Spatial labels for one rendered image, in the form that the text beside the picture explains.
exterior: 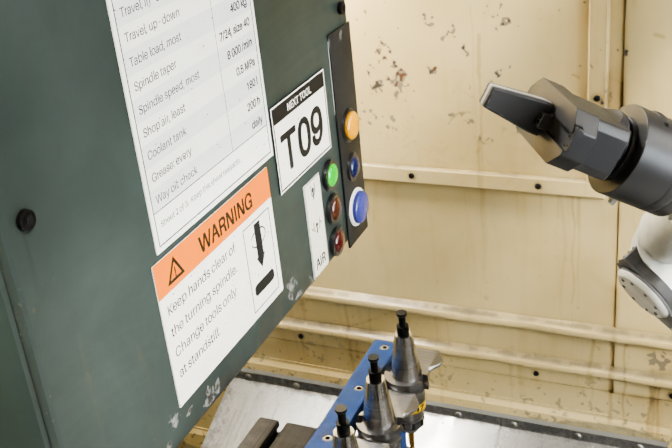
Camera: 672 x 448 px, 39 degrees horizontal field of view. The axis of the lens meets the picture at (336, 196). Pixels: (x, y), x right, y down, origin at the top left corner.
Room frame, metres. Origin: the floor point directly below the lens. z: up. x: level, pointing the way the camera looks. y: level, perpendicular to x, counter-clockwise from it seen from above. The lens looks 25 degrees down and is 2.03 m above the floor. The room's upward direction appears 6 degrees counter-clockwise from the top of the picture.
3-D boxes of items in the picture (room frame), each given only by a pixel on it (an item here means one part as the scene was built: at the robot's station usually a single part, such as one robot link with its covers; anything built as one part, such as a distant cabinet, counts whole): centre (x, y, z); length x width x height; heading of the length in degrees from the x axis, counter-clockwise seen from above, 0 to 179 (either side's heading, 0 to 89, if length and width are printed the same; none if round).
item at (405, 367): (1.13, -0.07, 1.26); 0.04 x 0.04 x 0.07
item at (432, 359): (1.18, -0.10, 1.21); 0.07 x 0.05 x 0.01; 64
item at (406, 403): (1.08, -0.05, 1.21); 0.07 x 0.05 x 0.01; 64
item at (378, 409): (1.03, -0.03, 1.26); 0.04 x 0.04 x 0.07
